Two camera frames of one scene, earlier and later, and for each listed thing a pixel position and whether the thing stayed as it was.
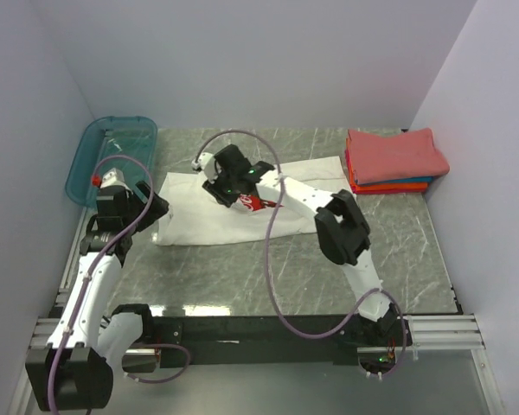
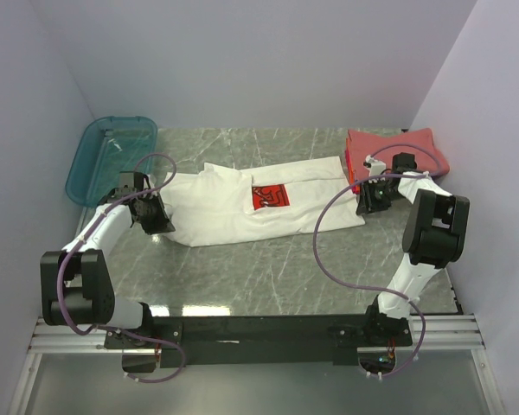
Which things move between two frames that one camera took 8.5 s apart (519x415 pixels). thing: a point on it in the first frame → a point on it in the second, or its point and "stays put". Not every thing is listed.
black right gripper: x=214 y=189 → x=366 y=202
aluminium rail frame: x=428 y=334 stays put
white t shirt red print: x=196 y=216 stays put
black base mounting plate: x=229 y=342 stays put
